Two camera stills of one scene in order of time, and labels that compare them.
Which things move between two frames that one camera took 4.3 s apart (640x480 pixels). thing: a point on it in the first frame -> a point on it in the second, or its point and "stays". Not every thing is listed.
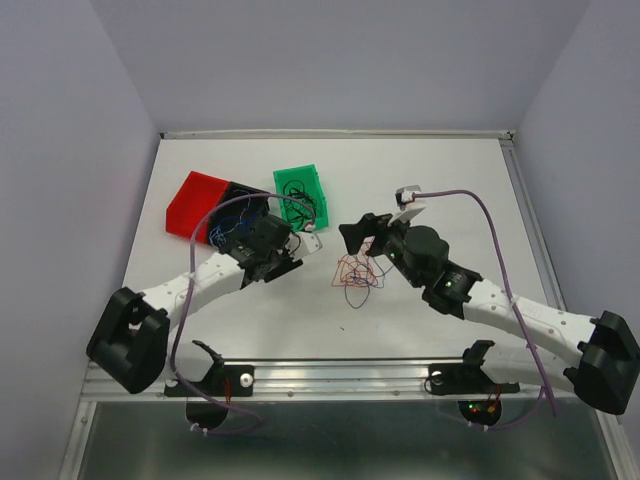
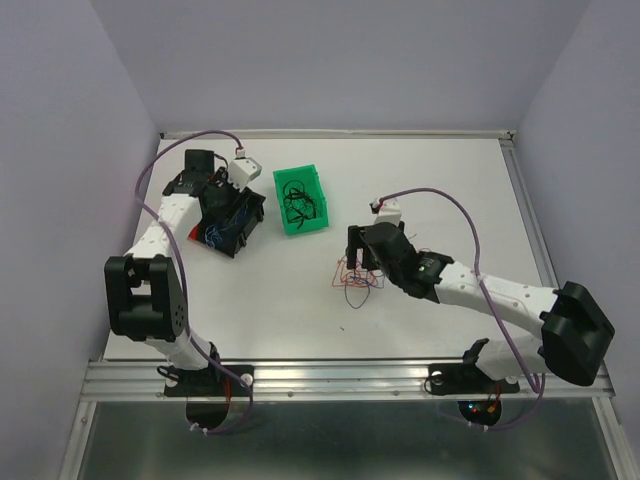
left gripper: (286, 264) -> (222, 177)
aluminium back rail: (337, 134) stays
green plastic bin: (302, 182) stays
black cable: (298, 205) stays
